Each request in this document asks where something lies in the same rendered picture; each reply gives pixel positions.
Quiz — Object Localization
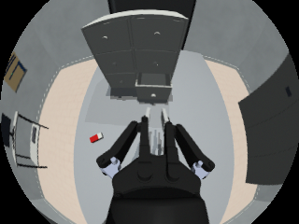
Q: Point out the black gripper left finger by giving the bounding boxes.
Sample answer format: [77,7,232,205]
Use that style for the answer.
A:
[96,107,152,181]

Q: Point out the grey drawer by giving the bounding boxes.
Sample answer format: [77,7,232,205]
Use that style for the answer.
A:
[84,18,131,53]
[106,73,136,87]
[131,16,185,50]
[95,49,135,73]
[135,49,178,73]
[135,73,173,100]

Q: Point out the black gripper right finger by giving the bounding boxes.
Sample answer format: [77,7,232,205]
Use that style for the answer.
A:
[161,108,215,182]

